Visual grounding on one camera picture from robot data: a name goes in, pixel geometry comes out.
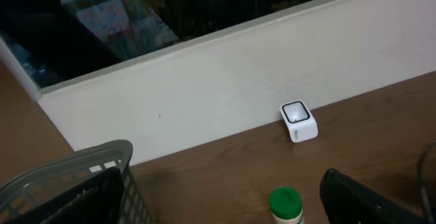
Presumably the white barcode scanner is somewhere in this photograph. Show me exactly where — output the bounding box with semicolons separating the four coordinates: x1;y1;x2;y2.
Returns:
280;100;318;143

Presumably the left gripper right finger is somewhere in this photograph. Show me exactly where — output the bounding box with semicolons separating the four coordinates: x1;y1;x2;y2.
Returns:
320;168;427;224

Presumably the green lid jar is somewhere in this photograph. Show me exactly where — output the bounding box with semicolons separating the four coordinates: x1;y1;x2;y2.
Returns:
269;187;305;224

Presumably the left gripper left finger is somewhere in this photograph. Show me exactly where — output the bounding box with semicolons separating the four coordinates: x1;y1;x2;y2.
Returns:
5;167;124;224

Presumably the grey plastic basket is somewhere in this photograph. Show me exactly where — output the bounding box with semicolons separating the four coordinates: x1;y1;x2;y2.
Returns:
0;139;154;224

